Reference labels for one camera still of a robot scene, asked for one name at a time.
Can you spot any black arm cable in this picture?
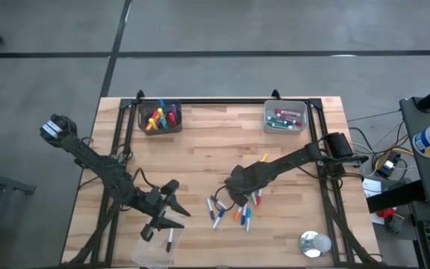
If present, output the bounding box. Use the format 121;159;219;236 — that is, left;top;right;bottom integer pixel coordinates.
131;167;160;190
214;185;237;212

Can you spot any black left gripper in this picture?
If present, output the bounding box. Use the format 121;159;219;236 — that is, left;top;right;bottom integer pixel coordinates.
136;179;191;242

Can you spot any red object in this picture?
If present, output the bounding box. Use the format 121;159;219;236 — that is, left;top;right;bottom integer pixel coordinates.
376;207;396;220

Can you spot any light grey plastic bin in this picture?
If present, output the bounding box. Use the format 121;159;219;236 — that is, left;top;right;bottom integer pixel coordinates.
262;99;310;135

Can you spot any clear plastic bin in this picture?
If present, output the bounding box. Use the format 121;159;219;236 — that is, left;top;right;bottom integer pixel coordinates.
131;208;186;269

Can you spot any black desk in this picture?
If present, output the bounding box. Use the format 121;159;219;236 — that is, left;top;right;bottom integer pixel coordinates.
399;96;430;208

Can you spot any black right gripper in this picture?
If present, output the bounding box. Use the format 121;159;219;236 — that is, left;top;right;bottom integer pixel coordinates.
225;164;275;207

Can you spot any white paper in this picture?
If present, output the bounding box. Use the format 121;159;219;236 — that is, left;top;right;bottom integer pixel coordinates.
361;178;383;200

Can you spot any dark grey plastic bin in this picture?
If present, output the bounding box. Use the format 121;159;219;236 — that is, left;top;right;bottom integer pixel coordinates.
137;98;184;136

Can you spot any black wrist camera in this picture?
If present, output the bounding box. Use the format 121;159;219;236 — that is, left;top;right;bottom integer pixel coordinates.
147;188;163;206

